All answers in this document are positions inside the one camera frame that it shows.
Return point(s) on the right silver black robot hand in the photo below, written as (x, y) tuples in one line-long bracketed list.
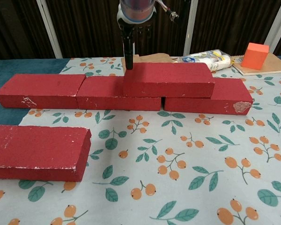
[(128, 47)]

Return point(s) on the brown paper bag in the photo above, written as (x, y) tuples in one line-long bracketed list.
[(157, 58)]

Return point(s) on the floral print tablecloth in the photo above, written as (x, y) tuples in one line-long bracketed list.
[(178, 152)]

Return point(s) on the orange cube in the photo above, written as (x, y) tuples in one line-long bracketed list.
[(254, 56)]

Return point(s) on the brown spiral notebook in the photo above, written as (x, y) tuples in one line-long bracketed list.
[(276, 64)]

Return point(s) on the white partition post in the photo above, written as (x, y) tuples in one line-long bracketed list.
[(275, 25), (191, 30), (49, 28)]

